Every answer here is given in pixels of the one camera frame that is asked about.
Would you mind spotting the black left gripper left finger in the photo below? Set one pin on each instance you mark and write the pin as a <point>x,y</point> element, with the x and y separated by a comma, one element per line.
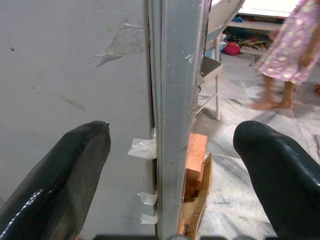
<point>57,180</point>

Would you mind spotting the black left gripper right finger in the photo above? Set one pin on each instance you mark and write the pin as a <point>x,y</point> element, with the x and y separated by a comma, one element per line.
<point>282,180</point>

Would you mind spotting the grey fridge door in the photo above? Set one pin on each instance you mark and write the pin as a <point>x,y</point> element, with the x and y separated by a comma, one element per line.
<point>175,87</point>

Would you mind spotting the grey small fridge body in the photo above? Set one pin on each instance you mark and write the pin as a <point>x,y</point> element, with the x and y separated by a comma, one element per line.
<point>62,75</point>

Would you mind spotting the orange clay brick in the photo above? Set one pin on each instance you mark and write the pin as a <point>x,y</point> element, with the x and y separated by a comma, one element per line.
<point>193,185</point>
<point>197,152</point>

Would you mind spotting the large white tape piece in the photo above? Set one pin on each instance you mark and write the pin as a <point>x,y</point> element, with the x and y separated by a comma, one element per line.
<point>142,148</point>

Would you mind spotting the person in pink floral dress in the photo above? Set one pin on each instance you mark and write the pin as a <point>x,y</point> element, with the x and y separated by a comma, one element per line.
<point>287,50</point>

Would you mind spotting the white metal folding chair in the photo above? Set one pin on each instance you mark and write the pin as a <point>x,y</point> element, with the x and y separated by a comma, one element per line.
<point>212,67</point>

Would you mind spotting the red cloth bundle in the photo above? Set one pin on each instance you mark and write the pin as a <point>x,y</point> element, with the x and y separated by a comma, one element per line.
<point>231,49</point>

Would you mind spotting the clear tape patch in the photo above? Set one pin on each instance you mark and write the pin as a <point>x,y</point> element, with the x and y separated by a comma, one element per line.
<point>125,42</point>

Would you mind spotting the white low shelf table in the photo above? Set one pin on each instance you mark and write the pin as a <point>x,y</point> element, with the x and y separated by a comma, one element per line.
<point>260,23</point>

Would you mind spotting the blue cloth bundle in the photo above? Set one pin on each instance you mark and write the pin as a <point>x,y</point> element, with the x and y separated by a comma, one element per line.
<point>239,18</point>

